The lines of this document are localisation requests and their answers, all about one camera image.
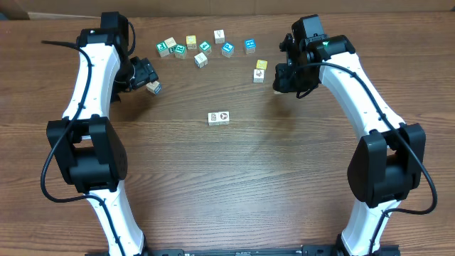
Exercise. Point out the cardboard backboard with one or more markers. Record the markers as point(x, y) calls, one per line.
point(25, 9)

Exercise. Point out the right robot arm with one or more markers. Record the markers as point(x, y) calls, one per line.
point(388, 160)

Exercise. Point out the yellow block right side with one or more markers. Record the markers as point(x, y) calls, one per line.
point(261, 65)

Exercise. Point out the white block red picture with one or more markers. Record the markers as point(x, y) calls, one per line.
point(258, 76)

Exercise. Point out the green wheelchair symbol block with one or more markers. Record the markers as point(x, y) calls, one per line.
point(162, 49)

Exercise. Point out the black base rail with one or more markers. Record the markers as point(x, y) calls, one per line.
point(241, 251)

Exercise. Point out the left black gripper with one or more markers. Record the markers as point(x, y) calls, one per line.
point(146, 72)

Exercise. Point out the blue picture block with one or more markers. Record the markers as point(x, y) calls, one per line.
point(250, 46)

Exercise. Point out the green letter block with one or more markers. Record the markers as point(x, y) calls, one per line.
point(180, 51)

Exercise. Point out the blue letter P block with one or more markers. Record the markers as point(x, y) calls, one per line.
point(227, 50)

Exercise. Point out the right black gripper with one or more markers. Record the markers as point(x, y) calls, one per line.
point(286, 87)

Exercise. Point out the yellow top block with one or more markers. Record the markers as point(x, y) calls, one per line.
point(191, 42)

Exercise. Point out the white block dark round picture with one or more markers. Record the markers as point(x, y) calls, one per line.
point(224, 118)

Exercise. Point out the white block blue side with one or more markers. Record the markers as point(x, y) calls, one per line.
point(201, 60)

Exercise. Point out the yellow block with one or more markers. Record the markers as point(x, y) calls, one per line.
point(191, 42)
point(261, 65)

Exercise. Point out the green number four block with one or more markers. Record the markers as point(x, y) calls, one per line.
point(205, 48)

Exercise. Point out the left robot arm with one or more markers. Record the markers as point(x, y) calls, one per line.
point(89, 153)

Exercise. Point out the white block owl picture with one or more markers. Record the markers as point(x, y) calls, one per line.
point(213, 118)

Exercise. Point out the white block top row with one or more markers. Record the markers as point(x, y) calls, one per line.
point(219, 36)

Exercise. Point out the plain white lettered block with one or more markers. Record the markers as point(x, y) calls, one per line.
point(171, 44)

